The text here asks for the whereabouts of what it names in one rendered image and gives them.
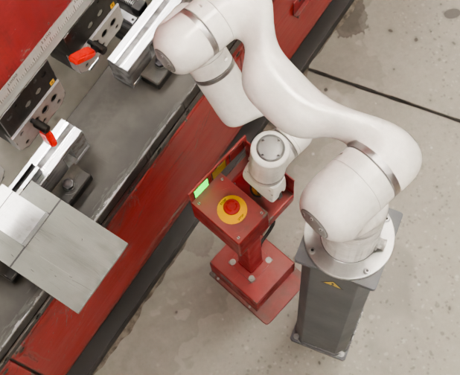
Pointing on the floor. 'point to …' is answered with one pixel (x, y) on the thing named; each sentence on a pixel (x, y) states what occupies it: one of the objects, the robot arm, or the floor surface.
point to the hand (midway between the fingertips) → (263, 188)
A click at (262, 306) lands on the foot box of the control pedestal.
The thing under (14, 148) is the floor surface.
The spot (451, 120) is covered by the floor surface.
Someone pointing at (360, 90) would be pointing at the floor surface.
